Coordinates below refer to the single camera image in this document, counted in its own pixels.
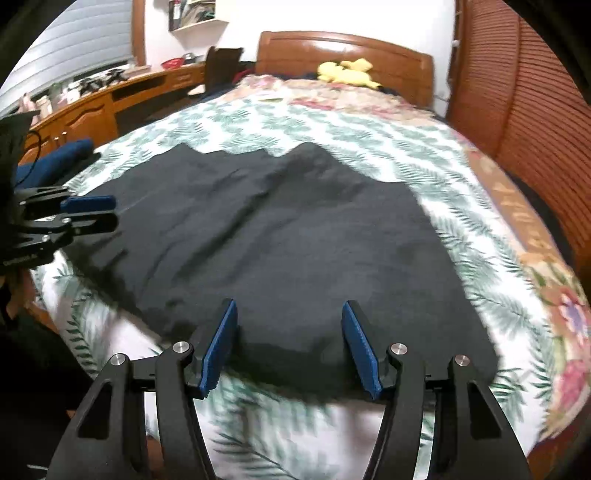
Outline black desk gadget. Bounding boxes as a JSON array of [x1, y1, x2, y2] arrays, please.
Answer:
[[76, 69, 132, 91]]

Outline pale small containers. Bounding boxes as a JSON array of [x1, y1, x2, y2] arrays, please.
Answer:
[[18, 82, 77, 114]]

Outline floral bedsheet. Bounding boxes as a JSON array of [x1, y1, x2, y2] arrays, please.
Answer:
[[233, 74, 591, 444]]

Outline wooden window frame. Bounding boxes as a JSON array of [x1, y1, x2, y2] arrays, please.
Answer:
[[131, 0, 148, 68]]

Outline row of books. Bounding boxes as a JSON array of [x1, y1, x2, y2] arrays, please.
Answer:
[[168, 0, 218, 26]]

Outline black jacket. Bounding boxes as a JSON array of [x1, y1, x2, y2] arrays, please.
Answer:
[[65, 142, 499, 407]]

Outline white wall shelf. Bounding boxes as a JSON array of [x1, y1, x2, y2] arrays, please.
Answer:
[[168, 0, 230, 32]]

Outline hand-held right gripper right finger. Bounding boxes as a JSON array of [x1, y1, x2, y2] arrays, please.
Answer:
[[341, 299, 532, 480]]

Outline leaf print blanket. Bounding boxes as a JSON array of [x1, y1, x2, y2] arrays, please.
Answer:
[[30, 95, 561, 480]]

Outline window blind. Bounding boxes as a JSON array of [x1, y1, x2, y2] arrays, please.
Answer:
[[0, 0, 139, 114]]

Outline wooden bed headboard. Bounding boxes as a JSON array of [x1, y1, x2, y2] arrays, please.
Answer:
[[255, 31, 435, 109]]

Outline wooden desk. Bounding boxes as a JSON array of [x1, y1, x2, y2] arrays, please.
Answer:
[[18, 62, 208, 162]]

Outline dark chair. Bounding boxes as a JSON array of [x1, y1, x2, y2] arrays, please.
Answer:
[[204, 46, 245, 93]]

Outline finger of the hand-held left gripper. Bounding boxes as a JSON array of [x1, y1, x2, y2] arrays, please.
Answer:
[[23, 211, 119, 252], [21, 186, 117, 217]]

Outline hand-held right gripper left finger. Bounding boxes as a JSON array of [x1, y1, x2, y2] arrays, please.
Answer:
[[46, 298, 239, 480]]

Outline wooden louvred wardrobe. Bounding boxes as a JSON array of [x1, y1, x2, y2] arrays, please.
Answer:
[[445, 0, 591, 241]]

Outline yellow plush toy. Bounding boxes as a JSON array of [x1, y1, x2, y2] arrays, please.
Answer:
[[317, 58, 382, 89]]

